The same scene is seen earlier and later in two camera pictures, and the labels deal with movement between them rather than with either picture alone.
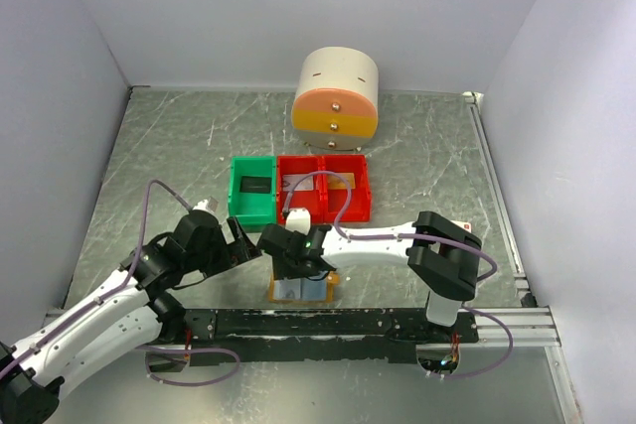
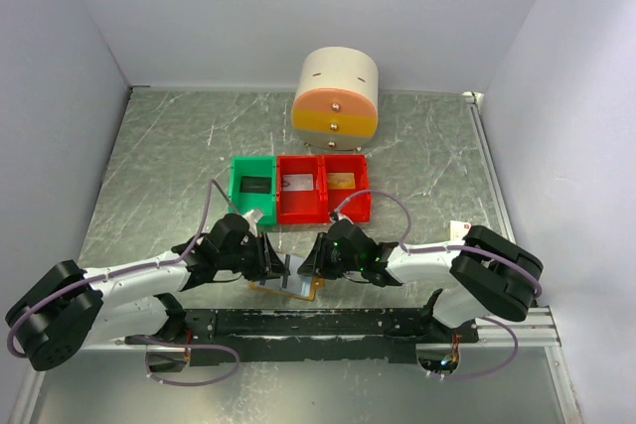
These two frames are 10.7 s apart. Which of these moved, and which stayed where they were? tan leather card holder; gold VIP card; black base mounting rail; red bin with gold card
Moved: tan leather card holder
Stayed: gold VIP card; black base mounting rail; red bin with gold card
